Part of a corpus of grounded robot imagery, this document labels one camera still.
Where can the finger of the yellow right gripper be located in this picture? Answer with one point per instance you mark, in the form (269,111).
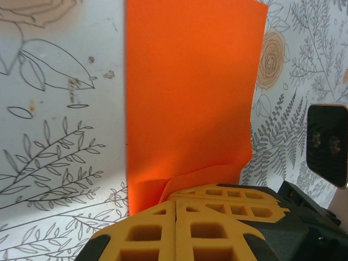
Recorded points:
(195,194)
(280,212)

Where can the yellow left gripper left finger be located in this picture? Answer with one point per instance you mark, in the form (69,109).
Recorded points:
(166,244)

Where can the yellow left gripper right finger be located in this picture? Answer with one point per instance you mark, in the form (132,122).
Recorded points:
(185,244)

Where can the orange cloth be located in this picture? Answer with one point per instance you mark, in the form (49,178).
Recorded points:
(190,81)

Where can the floral print tablecloth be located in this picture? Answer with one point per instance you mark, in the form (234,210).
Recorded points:
(68,122)

